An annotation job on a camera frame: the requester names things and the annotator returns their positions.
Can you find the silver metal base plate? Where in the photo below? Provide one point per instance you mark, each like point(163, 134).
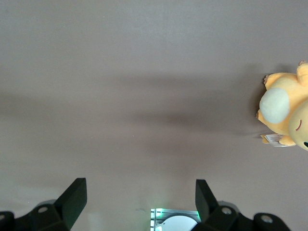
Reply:
point(168, 212)

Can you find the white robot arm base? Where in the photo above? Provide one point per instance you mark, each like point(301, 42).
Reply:
point(176, 223)

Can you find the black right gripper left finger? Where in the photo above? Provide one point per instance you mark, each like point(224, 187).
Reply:
point(69, 204)

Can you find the white paper toy tag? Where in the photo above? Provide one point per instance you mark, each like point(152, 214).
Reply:
point(274, 139)

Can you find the orange plush toy animal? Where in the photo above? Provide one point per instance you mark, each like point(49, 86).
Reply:
point(286, 84)

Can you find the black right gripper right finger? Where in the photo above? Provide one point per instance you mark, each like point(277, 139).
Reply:
point(204, 204)

